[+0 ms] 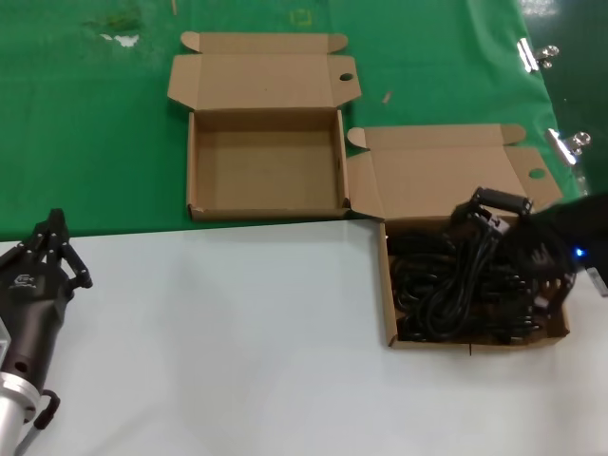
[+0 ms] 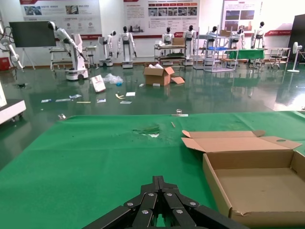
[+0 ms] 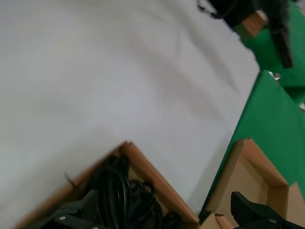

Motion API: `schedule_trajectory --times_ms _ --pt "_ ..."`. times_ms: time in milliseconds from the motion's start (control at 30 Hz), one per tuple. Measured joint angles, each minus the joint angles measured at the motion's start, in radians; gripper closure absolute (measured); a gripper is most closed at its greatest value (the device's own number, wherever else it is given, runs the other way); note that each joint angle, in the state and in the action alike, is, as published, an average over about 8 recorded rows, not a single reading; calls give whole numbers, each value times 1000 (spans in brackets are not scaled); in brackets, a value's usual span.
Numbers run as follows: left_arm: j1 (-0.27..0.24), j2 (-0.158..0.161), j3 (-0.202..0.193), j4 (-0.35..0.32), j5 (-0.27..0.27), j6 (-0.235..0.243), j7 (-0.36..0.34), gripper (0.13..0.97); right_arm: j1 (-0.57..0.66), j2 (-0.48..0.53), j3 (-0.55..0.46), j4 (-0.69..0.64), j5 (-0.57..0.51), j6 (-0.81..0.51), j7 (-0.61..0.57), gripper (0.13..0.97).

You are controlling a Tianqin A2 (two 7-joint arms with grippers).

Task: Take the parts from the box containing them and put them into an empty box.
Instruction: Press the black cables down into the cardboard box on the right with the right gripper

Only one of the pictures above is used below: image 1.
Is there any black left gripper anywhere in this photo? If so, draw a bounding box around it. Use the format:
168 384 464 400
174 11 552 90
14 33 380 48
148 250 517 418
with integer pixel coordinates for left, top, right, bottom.
0 207 94 389

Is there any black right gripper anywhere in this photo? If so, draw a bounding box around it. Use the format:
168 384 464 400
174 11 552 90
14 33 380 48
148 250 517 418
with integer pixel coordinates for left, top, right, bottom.
449 186 608 317

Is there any cardboard box with open lid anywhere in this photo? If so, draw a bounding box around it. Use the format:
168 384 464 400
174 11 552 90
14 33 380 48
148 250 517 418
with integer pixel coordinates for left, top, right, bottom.
165 31 361 223
345 123 571 352

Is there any silver binder clip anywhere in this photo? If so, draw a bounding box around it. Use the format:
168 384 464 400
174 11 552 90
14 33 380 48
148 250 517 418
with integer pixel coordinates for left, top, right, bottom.
516 38 561 73
544 127 593 166

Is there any green table cloth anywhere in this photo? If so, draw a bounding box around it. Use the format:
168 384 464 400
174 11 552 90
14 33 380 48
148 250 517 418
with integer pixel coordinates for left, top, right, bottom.
0 0 595 242

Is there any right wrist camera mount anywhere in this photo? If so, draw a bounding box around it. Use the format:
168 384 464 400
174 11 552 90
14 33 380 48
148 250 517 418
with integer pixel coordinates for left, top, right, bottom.
569 244 608 299

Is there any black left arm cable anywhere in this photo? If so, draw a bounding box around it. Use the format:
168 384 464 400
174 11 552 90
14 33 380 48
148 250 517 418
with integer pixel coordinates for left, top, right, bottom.
13 389 62 456

